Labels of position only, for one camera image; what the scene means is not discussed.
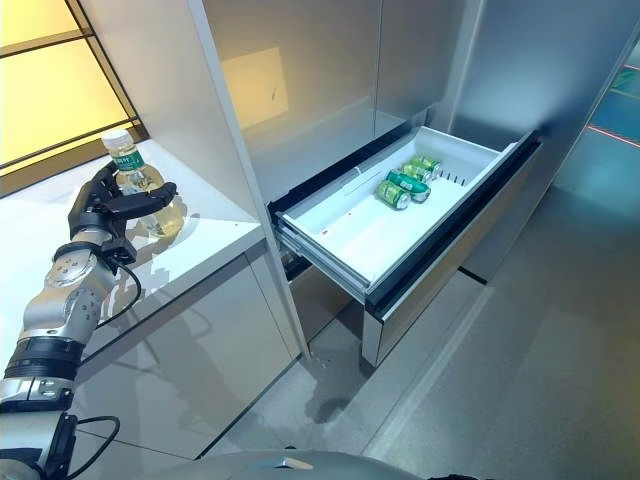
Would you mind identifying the yellow lit window panel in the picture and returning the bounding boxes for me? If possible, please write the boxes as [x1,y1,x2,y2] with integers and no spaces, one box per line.
[0,0,151,199]

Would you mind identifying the grey robot torso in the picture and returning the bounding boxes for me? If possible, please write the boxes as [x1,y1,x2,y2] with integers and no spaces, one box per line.
[199,449,401,480]

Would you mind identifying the yellow tea drink bottle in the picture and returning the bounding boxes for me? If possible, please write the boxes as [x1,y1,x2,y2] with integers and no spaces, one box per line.
[101,129,189,240]

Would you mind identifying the white tall partition panel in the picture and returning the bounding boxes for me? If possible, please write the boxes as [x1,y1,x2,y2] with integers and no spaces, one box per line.
[79,0,319,359]

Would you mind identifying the fridge drawer with white bin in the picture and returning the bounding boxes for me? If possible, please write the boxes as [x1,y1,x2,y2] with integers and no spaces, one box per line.
[267,124,544,366]

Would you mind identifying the dark green drink can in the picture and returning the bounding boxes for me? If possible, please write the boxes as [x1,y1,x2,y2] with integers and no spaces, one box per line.
[385,169,432,204]

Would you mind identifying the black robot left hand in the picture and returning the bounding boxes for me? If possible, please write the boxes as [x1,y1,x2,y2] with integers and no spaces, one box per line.
[67,167,180,241]

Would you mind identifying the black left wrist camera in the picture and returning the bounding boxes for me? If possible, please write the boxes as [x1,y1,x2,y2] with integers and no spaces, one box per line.
[102,238,137,264]

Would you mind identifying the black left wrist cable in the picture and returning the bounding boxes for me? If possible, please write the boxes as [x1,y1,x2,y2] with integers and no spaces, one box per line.
[94,259,143,329]

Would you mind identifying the silver tall side panel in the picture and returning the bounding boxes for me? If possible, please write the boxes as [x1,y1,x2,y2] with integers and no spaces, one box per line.
[447,0,636,286]

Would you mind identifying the light green drink can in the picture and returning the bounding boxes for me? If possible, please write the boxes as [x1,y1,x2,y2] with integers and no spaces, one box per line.
[410,154,442,176]
[375,179,412,211]
[402,162,435,185]

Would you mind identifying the stainless steel fridge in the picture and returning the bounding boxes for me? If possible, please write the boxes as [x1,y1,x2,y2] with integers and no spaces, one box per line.
[202,0,474,351]

